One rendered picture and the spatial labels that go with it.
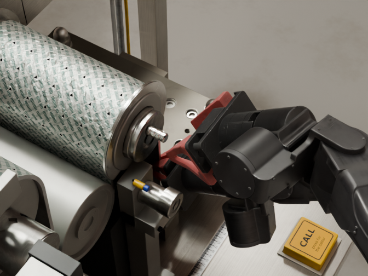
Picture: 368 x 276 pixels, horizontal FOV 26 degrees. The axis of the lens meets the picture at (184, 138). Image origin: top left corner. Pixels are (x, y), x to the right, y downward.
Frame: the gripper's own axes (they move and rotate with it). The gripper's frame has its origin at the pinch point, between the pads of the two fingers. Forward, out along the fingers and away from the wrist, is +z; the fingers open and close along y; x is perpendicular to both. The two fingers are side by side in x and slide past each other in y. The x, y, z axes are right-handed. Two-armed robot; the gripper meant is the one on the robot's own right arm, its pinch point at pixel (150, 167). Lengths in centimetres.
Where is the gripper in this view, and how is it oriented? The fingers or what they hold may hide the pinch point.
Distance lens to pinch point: 125.9
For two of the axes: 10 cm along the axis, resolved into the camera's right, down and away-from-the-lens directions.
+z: -7.4, -0.7, 6.7
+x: -4.2, -7.3, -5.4
